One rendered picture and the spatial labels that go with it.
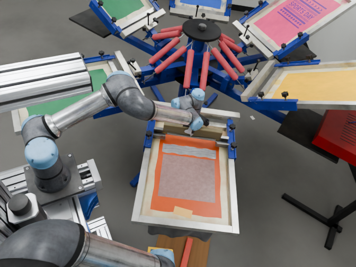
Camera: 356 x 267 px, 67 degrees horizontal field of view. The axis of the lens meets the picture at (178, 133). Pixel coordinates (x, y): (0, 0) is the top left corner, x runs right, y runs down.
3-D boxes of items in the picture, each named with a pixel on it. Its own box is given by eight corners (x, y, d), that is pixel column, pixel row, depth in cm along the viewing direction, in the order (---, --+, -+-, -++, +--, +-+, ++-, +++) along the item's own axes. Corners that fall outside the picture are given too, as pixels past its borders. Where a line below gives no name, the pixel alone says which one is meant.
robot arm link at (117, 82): (18, 148, 109) (137, 83, 113) (12, 122, 116) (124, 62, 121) (37, 160, 119) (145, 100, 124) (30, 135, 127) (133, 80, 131)
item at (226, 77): (240, 107, 217) (245, 96, 208) (142, 94, 213) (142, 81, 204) (234, 49, 269) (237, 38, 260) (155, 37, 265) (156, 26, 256)
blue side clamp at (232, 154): (233, 163, 180) (236, 158, 175) (226, 162, 180) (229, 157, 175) (231, 129, 199) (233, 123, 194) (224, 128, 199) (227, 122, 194)
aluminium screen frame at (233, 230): (237, 236, 148) (239, 233, 146) (131, 223, 146) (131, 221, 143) (230, 127, 199) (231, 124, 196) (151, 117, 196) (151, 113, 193)
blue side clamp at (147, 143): (150, 152, 178) (151, 146, 172) (143, 151, 177) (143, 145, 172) (156, 119, 197) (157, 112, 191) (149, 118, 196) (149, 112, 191)
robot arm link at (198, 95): (188, 89, 150) (201, 85, 153) (185, 103, 159) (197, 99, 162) (195, 98, 146) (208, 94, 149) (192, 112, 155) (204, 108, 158)
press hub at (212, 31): (196, 150, 301) (229, 43, 197) (161, 145, 299) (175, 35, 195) (197, 123, 326) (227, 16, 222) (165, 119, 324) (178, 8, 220)
